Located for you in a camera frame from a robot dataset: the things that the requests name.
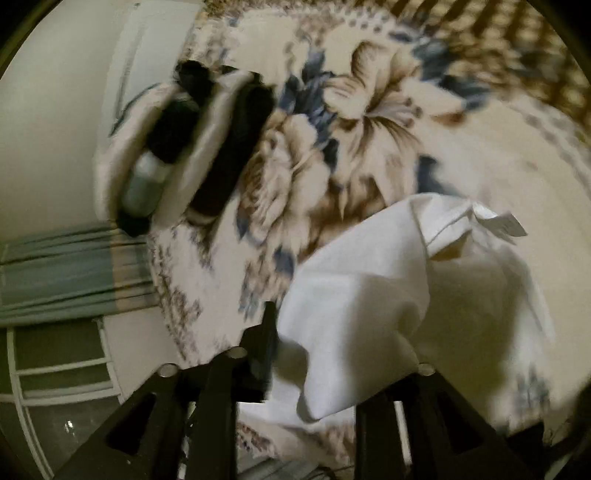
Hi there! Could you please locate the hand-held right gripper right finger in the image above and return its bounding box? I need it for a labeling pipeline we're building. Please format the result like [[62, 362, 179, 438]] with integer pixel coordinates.
[[355, 364, 548, 480]]

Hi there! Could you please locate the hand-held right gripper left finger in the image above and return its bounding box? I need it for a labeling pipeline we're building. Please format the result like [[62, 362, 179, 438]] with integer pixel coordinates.
[[53, 300, 279, 480]]

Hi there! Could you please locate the white t-shirt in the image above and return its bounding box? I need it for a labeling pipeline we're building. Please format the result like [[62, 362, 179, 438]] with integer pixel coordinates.
[[270, 193, 555, 423]]

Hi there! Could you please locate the white framed window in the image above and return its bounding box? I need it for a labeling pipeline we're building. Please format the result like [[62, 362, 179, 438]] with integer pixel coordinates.
[[0, 318, 125, 480]]

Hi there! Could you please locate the grey-green curtain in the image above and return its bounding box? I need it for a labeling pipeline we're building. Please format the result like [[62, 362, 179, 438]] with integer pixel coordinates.
[[0, 222, 160, 326]]

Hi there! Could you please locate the white folded garment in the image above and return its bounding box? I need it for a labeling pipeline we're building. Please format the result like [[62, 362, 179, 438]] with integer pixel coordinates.
[[152, 69, 262, 227]]

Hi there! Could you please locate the bed with floral sheet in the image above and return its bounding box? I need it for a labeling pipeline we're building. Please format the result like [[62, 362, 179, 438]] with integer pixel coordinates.
[[92, 0, 591, 467]]

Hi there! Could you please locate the white headboard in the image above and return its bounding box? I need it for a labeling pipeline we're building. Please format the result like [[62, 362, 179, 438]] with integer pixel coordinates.
[[108, 0, 206, 139]]

